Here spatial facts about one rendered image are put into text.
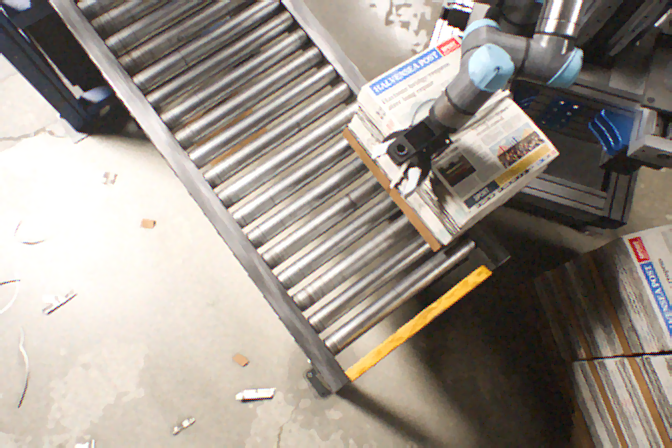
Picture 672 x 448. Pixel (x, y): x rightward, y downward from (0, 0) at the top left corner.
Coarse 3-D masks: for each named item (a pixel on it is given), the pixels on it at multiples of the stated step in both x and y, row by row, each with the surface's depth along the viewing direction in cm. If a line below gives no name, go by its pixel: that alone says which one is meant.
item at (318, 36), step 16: (288, 0) 165; (304, 16) 164; (288, 32) 175; (320, 32) 163; (304, 48) 171; (320, 48) 161; (336, 48) 162; (320, 64) 168; (336, 64) 160; (352, 64) 161; (336, 80) 165; (352, 80) 159; (352, 96) 161; (480, 224) 151; (480, 240) 150; (496, 240) 150; (480, 256) 152; (496, 256) 149
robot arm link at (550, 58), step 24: (552, 0) 111; (576, 0) 110; (552, 24) 111; (576, 24) 111; (528, 48) 112; (552, 48) 112; (576, 48) 113; (528, 72) 114; (552, 72) 113; (576, 72) 113
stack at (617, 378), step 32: (608, 256) 158; (640, 256) 148; (544, 288) 203; (576, 288) 179; (608, 288) 162; (640, 288) 148; (608, 320) 167; (640, 320) 151; (544, 352) 221; (576, 352) 192; (608, 352) 171; (640, 352) 156; (576, 384) 197; (608, 384) 177; (576, 416) 204; (608, 416) 182; (640, 416) 164
